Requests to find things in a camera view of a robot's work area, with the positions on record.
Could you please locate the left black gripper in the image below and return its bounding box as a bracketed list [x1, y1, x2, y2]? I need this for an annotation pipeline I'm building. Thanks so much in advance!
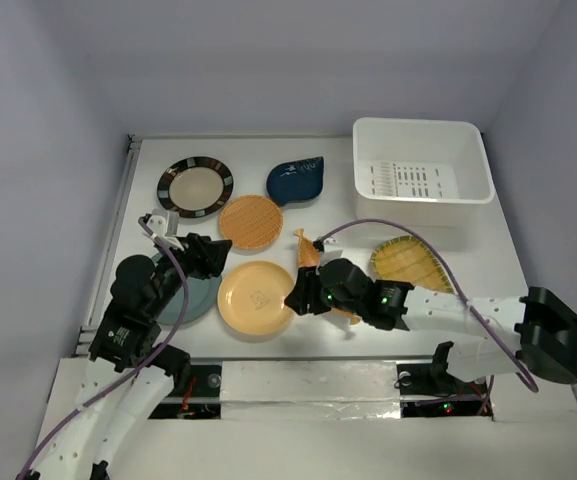
[149, 230, 231, 316]

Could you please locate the grey blue round plate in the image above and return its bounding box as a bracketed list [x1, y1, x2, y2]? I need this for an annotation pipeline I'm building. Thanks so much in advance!
[143, 253, 222, 328]

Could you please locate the orange fish shaped plate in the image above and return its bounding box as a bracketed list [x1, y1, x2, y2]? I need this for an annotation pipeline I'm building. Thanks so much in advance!
[294, 228, 360, 325]

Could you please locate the round orange woven plate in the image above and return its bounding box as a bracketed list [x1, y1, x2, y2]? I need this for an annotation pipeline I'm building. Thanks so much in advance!
[218, 195, 283, 250]

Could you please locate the round yellow plate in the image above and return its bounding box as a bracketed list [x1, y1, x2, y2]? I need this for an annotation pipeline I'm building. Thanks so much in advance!
[217, 261, 294, 337]

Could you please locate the brown rimmed beige plate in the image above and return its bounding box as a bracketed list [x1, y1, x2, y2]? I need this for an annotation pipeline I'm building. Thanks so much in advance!
[156, 156, 234, 219]

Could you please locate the yellow green woven tray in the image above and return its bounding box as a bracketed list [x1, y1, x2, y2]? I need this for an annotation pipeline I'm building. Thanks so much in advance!
[370, 236, 455, 294]

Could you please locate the dark blue leaf dish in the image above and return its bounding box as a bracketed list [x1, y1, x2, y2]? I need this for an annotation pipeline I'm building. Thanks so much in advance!
[266, 156, 324, 207]

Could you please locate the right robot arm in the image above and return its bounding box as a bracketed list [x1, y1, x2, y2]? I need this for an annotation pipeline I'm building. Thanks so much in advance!
[284, 258, 577, 392]

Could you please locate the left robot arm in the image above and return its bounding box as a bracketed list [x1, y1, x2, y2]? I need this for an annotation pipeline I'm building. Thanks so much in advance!
[18, 231, 232, 479]

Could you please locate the white plastic bin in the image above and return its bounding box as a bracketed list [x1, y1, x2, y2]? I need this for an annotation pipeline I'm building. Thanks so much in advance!
[352, 117, 495, 228]

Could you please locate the silver foil covered block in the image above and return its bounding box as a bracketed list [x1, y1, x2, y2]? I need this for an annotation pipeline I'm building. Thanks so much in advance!
[219, 360, 401, 421]

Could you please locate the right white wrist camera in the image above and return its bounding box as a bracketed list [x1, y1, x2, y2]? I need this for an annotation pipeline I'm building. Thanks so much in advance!
[313, 237, 344, 261]

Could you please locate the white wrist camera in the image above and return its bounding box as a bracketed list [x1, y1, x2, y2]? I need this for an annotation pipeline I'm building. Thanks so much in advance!
[313, 237, 344, 261]
[145, 209, 180, 245]

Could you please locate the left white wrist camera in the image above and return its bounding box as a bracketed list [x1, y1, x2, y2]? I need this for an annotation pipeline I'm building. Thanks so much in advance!
[145, 209, 180, 245]

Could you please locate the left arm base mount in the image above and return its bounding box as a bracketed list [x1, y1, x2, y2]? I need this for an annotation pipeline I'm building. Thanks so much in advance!
[149, 363, 222, 420]

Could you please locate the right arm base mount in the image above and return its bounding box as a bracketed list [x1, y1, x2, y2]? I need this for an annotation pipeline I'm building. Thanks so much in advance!
[394, 363, 493, 418]

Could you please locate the aluminium frame rail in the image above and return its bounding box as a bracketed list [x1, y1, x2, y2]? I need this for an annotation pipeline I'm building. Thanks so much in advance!
[71, 135, 142, 358]

